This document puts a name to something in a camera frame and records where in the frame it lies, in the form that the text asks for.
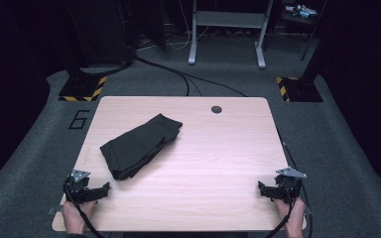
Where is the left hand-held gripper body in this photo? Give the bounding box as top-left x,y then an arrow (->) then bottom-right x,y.
63,169 -> 97,204

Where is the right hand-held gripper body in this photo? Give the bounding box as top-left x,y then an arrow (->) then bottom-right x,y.
275,167 -> 308,202

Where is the black pleated skirt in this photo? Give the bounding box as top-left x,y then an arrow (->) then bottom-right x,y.
99,113 -> 184,181

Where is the person's left hand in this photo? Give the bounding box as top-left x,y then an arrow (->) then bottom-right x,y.
62,200 -> 97,235

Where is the person's right hand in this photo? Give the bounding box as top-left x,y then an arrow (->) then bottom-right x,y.
274,197 -> 307,238

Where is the black stand base hazard tape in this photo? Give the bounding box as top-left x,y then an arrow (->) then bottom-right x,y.
58,76 -> 108,102
276,76 -> 324,103

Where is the black equipment cabinet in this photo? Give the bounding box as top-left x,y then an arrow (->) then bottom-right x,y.
66,0 -> 137,67

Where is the dark shelf with small things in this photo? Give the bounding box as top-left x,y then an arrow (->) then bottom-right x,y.
279,0 -> 323,34

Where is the thin black cable along table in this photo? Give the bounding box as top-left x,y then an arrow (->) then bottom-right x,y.
277,130 -> 314,238

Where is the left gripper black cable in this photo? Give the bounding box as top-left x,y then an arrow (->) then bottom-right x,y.
63,177 -> 105,238

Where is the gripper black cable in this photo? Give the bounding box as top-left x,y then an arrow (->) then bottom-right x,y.
266,179 -> 304,238
63,177 -> 105,238

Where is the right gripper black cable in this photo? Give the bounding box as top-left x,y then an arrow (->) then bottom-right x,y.
266,179 -> 304,238

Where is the thin black floor cable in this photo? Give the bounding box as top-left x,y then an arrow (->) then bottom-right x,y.
185,73 -> 248,98

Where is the thick black floor cable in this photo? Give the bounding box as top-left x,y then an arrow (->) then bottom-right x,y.
134,56 -> 191,97

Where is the white cable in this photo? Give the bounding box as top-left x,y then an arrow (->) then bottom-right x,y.
165,0 -> 210,52

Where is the white metal desk frame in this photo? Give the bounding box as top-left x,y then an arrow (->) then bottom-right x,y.
188,0 -> 275,70

